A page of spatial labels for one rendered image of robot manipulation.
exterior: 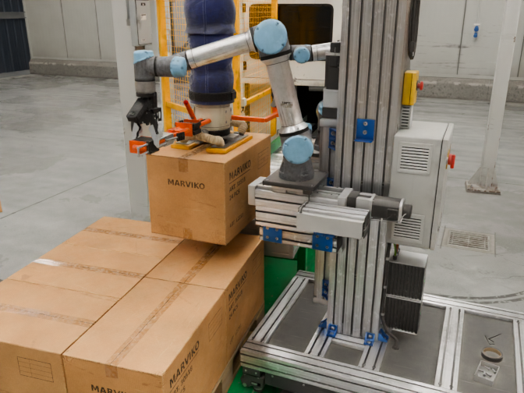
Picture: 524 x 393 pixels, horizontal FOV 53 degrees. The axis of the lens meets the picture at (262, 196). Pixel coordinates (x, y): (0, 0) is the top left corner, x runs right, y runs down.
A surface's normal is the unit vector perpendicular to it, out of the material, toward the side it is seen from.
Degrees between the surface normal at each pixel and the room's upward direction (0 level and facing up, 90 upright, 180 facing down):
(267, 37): 83
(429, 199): 90
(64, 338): 0
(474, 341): 0
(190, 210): 90
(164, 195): 90
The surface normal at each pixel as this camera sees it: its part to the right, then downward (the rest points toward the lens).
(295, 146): -0.02, 0.46
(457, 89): -0.38, 0.31
